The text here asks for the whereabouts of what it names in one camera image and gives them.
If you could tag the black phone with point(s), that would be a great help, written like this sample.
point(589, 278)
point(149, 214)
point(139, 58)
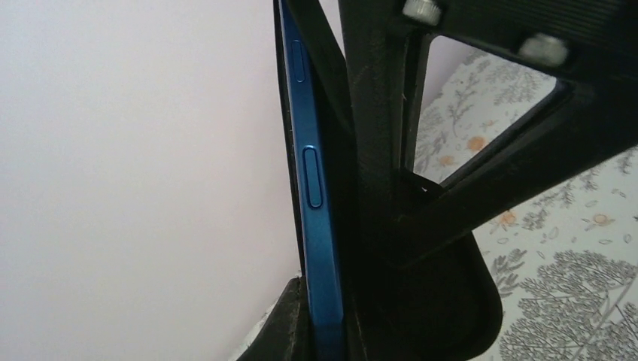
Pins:
point(321, 262)

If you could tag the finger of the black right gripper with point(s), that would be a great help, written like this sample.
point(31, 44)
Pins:
point(379, 36)
point(586, 130)

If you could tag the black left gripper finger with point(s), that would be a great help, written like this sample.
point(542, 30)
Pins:
point(285, 336)

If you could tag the floral patterned table mat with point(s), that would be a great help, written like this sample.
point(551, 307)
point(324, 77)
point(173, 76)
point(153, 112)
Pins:
point(565, 262)

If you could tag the black phone case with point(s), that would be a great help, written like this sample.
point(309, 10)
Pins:
point(444, 307)

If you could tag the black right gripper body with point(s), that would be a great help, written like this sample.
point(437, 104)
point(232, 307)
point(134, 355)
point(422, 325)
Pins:
point(591, 42)

